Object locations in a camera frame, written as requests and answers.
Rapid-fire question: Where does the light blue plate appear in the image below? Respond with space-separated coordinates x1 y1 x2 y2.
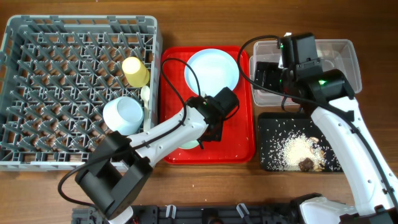
184 49 239 96

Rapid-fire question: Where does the green bowl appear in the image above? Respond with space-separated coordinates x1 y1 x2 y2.
179 140 199 150

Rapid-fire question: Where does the white plastic spoon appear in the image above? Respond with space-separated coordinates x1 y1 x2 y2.
141 85 150 131

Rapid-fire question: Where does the yellow plastic cup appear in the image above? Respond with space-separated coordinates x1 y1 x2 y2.
122 57 150 88

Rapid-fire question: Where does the light blue bowl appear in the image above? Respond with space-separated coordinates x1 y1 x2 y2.
103 96 144 136

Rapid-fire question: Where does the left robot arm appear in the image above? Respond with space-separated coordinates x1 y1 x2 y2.
75 94 238 223

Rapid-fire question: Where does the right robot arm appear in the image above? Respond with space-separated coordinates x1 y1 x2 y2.
254 60 397 223

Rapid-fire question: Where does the black waste tray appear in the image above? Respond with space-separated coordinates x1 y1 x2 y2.
257 111 345 172

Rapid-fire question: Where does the grey dishwasher rack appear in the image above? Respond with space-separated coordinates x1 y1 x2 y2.
1 15 163 172

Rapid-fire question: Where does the red plastic tray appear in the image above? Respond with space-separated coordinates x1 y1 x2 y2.
158 46 256 165

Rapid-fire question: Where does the clear plastic bin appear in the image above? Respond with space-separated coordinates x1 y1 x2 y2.
249 39 362 107

